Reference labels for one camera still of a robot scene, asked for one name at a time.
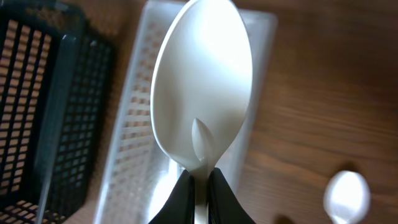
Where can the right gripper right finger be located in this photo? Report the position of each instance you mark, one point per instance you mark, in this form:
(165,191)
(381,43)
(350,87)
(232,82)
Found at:
(223,206)

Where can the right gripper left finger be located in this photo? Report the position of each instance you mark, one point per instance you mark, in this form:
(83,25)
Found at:
(180,205)

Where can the white plastic spoon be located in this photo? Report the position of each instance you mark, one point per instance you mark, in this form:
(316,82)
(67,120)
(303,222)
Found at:
(347,198)
(201,89)

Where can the clear perforated plastic basket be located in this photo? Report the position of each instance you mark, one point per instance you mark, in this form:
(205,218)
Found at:
(138,176)

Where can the black perforated plastic basket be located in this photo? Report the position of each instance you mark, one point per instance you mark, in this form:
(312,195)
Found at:
(55,75)

